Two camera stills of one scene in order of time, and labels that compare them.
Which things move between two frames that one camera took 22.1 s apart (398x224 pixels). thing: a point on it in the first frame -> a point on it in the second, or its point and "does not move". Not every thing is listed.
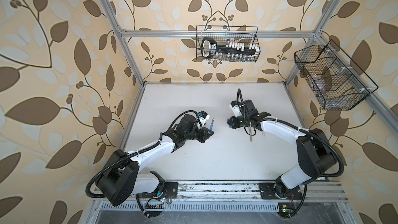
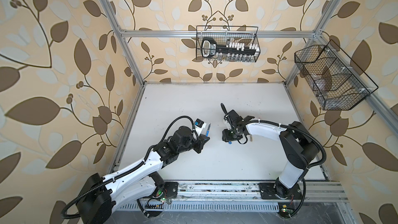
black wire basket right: x=336 y=82 does not move
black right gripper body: x=239 y=121 -> x=230 y=134
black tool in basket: x=209 y=48 does not move
